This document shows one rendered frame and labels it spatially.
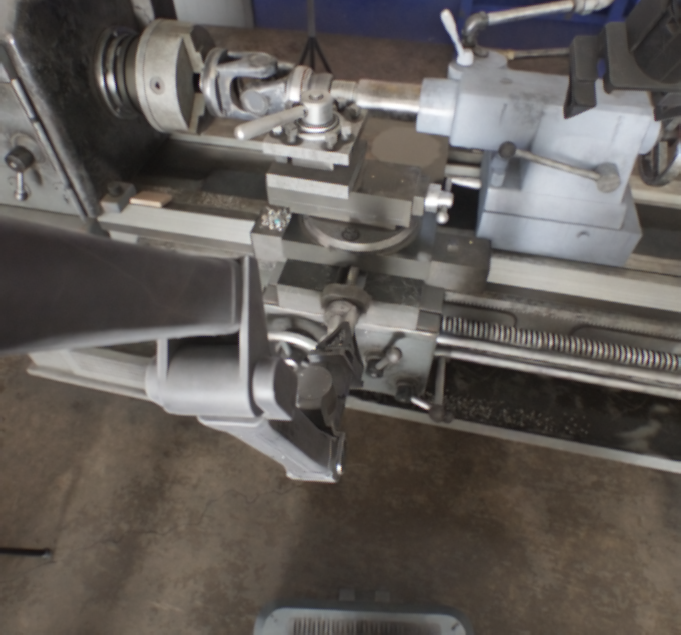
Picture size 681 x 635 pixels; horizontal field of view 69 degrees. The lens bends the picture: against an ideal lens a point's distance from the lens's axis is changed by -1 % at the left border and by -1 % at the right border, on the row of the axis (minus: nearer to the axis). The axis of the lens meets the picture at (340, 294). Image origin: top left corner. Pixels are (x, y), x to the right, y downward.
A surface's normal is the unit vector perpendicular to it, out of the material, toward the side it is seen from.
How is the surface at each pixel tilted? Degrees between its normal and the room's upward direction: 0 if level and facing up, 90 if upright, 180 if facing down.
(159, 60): 46
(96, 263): 80
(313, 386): 8
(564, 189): 66
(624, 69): 30
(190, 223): 36
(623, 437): 0
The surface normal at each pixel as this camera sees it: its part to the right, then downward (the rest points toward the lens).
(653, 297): -0.13, -0.10
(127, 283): 0.98, -0.06
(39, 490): 0.00, -0.65
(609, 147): -0.21, 0.56
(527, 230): -0.22, 0.74
